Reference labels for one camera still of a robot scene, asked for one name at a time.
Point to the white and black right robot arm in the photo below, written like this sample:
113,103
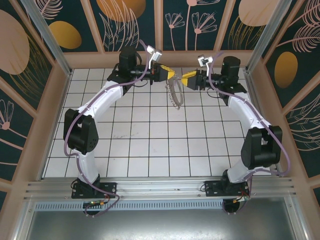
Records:
240,107

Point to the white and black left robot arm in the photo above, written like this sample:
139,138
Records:
100,100

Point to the black mounting plate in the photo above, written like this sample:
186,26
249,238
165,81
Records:
212,190
110,188

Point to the small circuit board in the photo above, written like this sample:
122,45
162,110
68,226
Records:
241,199
95,203

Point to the grey metal sheet panel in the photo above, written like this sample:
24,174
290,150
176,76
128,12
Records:
160,225

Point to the aluminium side rail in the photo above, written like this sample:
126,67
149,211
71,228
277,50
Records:
57,117
250,80

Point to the aluminium corner post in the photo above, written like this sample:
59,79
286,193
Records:
266,37
48,37

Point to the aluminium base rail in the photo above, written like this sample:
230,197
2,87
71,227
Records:
160,188

